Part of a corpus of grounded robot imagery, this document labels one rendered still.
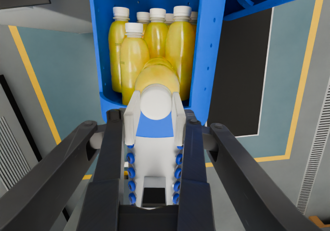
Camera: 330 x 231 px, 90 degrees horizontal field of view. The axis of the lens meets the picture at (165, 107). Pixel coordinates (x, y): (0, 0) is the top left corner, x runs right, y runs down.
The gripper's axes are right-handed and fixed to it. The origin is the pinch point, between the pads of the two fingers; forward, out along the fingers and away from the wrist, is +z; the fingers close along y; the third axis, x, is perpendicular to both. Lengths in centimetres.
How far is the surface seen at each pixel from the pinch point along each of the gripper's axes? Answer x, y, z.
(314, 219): -210, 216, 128
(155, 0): 17.7, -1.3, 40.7
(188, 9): 13.3, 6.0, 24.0
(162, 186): -52, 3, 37
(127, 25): 9.7, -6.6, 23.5
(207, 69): 2.1, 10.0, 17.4
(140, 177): -52, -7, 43
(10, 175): -105, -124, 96
